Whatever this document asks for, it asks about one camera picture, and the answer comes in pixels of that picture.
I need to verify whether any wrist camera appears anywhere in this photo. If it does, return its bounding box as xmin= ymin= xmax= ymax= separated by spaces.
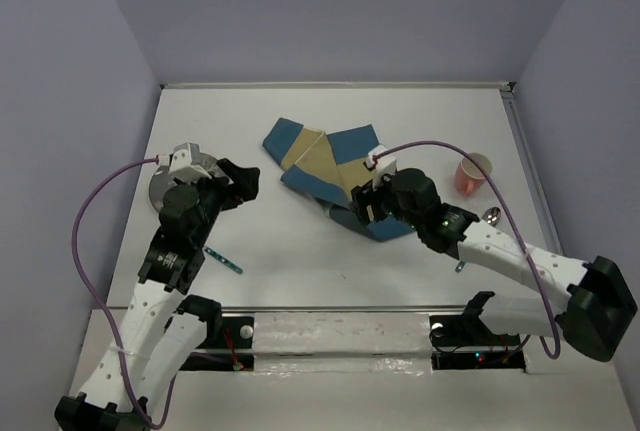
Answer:
xmin=156 ymin=142 xmax=212 ymax=183
xmin=364 ymin=145 xmax=397 ymax=180

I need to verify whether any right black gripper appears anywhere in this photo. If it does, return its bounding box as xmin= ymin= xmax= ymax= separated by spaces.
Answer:
xmin=347 ymin=169 xmax=421 ymax=231

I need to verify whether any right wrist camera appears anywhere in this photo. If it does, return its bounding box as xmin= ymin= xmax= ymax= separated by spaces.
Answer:
xmin=364 ymin=145 xmax=397 ymax=180

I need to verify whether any fork with green handle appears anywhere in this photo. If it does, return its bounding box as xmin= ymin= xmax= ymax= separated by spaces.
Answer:
xmin=204 ymin=247 xmax=244 ymax=275

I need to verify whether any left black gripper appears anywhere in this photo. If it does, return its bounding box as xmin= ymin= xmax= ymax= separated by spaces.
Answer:
xmin=175 ymin=158 xmax=260 ymax=245

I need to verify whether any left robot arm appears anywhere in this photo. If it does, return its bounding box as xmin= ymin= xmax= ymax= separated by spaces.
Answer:
xmin=54 ymin=150 xmax=260 ymax=430

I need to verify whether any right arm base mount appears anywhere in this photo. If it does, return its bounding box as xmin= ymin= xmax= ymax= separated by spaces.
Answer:
xmin=428 ymin=291 xmax=527 ymax=371

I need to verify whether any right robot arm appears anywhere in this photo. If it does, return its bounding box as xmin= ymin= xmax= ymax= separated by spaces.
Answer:
xmin=351 ymin=168 xmax=638 ymax=362

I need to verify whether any spoon with green handle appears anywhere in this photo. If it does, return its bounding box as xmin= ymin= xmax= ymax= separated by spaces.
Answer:
xmin=455 ymin=206 xmax=502 ymax=273

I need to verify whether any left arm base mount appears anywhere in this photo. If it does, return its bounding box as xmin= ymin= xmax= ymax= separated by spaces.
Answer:
xmin=180 ymin=315 xmax=255 ymax=372

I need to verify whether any pink cup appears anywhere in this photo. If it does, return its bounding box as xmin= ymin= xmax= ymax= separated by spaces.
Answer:
xmin=454 ymin=153 xmax=493 ymax=197

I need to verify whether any grey patterned plate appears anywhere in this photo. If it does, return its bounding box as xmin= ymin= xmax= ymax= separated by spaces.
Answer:
xmin=148 ymin=153 xmax=217 ymax=212

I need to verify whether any blue beige placemat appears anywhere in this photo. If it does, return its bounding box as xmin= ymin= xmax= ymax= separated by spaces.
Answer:
xmin=262 ymin=118 xmax=412 ymax=242

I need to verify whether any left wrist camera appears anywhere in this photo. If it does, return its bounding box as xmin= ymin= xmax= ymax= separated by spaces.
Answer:
xmin=156 ymin=142 xmax=212 ymax=183

